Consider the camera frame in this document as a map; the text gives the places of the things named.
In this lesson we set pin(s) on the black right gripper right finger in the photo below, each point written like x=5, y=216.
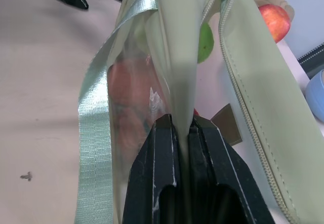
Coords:
x=217, y=178

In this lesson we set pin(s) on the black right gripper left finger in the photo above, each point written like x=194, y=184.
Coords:
x=152, y=173

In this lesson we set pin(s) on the light green zip pouch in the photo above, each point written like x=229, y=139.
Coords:
x=253, y=82

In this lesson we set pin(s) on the orange red item in pouch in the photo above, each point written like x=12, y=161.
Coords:
x=129, y=94

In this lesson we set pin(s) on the green round fruit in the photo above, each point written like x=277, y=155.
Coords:
x=206, y=41

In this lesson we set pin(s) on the light blue round container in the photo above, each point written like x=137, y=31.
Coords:
x=316, y=97

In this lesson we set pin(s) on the dark box with white trim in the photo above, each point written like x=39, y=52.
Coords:
x=312, y=59

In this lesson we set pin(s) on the red apple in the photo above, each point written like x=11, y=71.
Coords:
x=276, y=21

